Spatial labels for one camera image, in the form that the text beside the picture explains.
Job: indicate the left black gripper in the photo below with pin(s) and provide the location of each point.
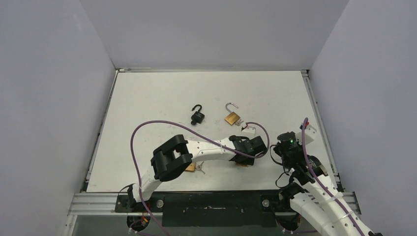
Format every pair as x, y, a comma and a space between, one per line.
248, 162

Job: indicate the brass padlock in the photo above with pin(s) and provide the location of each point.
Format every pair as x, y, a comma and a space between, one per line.
241, 165
191, 167
232, 117

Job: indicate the keys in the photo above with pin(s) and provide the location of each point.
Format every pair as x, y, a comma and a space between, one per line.
199, 167
239, 122

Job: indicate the black padlock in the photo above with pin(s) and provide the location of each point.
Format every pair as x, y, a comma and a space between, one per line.
197, 117

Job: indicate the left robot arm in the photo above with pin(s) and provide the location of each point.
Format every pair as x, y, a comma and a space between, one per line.
173, 157

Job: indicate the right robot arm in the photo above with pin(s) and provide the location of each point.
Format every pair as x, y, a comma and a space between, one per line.
312, 194

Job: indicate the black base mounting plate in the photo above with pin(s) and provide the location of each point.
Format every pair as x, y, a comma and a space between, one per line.
265, 208

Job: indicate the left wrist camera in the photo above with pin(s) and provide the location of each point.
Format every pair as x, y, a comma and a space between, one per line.
248, 131

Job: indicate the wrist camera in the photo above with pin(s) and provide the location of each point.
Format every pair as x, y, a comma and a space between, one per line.
310, 133
248, 131

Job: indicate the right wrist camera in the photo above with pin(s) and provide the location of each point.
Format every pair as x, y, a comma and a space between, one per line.
310, 133

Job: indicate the aluminium frame rail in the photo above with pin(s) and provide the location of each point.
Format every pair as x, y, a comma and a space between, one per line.
208, 69

